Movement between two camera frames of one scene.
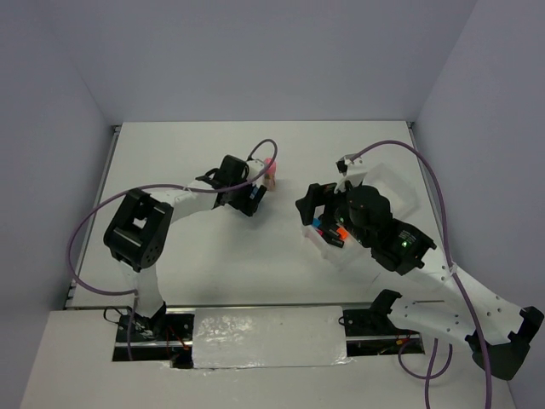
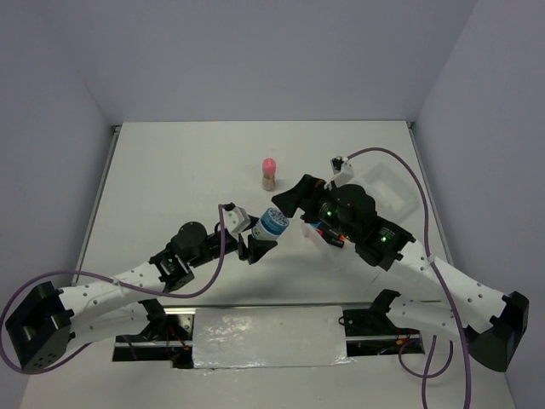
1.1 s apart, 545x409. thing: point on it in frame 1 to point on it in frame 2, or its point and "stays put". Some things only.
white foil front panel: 235,337 stays put
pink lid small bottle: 270,175 stays put
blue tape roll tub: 254,192 to 272,223
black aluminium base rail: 367,333 stays put
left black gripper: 248,205 to 255,250
